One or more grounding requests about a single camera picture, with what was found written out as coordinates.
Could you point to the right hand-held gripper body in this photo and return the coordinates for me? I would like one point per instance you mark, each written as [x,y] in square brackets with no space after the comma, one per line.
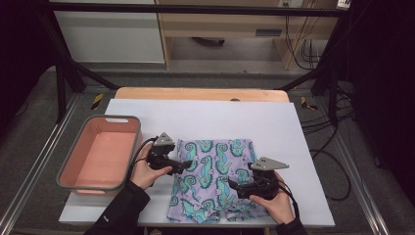
[266,186]

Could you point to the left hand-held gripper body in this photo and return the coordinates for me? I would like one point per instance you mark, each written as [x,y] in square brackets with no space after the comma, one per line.
[160,160]

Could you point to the purple seahorse print swimsuit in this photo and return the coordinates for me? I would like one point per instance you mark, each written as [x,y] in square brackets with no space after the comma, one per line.
[208,182]

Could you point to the pink basket with grey rim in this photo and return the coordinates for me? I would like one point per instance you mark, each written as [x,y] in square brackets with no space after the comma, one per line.
[101,156]

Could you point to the person's left hand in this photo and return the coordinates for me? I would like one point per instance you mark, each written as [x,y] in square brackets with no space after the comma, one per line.
[143,174]

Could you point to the person's right hand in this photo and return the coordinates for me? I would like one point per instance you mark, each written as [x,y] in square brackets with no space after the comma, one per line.
[282,209]

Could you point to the yellow tool right floor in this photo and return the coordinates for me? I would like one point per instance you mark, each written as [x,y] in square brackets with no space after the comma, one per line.
[306,103]

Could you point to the yellow tool floor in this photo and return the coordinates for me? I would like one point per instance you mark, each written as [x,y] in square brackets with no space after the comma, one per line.
[97,101]
[306,103]

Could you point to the yellow tool left floor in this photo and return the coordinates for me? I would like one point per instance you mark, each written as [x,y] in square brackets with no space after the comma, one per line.
[97,101]

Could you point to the dark object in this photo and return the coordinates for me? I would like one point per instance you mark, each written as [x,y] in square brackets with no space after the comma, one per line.
[208,41]

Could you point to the white cabinet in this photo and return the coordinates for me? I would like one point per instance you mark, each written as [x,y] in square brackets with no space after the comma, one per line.
[107,39]

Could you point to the light wooden desk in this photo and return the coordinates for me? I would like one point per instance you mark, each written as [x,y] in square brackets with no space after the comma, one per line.
[212,26]

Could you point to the black curtain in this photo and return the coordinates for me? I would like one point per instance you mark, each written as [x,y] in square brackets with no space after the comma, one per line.
[19,49]
[385,81]

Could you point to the white power strip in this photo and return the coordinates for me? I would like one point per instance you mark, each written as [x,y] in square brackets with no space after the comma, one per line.
[343,4]

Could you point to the aluminium rail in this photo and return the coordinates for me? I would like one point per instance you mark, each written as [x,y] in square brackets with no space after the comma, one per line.
[365,202]
[36,163]

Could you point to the black metal frame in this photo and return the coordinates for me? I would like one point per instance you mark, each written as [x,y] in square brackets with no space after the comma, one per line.
[195,9]

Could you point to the white wall socket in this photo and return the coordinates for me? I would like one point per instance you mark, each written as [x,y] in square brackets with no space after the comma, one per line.
[285,3]

